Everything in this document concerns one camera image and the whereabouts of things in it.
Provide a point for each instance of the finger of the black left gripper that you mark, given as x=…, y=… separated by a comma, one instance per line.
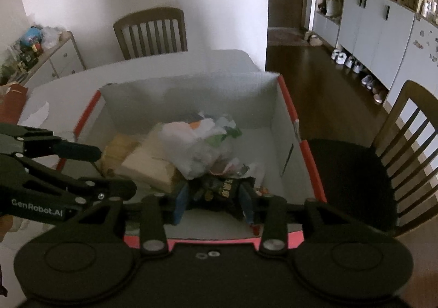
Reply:
x=22, y=141
x=21, y=176

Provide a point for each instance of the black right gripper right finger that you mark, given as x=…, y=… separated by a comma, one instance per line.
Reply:
x=271, y=212

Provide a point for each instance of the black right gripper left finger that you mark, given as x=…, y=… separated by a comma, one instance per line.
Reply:
x=157, y=211

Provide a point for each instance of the black snack packet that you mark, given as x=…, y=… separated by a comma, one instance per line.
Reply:
x=233, y=196

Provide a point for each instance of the yellow plush toy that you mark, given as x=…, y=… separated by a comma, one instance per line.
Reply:
x=116, y=152

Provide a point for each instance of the white plastic bag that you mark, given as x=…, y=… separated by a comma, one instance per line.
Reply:
x=202, y=147

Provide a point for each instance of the red cardboard shoe box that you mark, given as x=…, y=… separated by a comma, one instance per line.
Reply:
x=270, y=149

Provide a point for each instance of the white paper sheet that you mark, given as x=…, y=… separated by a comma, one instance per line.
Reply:
x=36, y=119

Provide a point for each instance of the red paper bag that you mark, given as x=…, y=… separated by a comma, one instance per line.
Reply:
x=13, y=99

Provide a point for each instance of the white drawer sideboard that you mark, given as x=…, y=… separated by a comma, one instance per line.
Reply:
x=62, y=60

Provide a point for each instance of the wooden chair with black cushion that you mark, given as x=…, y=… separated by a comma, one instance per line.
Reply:
x=385, y=185

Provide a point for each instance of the dark wooden slatted chair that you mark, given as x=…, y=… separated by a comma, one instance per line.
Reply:
x=151, y=32

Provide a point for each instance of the white wall cabinet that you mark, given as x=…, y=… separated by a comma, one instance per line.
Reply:
x=389, y=40

